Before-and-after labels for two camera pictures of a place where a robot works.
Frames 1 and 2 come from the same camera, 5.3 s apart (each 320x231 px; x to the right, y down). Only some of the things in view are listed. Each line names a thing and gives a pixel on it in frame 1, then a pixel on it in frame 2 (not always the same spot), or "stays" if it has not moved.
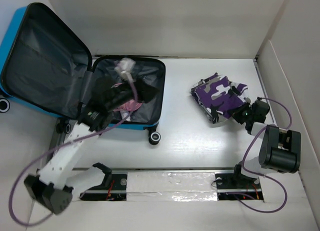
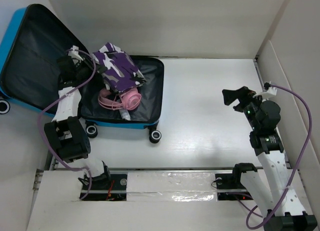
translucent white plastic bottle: x=124 y=114 stays
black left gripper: x=145 y=92 to x=88 y=63
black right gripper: x=235 y=115 to x=249 y=96
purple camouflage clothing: x=217 y=97 to x=122 y=73
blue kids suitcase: x=45 y=70 stays
